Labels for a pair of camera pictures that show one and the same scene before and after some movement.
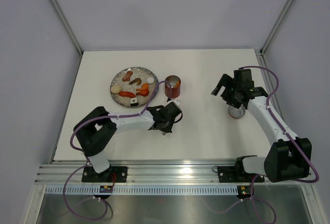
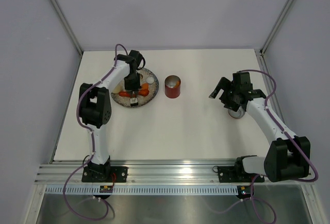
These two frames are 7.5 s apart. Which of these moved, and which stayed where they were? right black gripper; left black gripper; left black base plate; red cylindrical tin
Moved: left black gripper
Stayed: left black base plate; red cylindrical tin; right black gripper
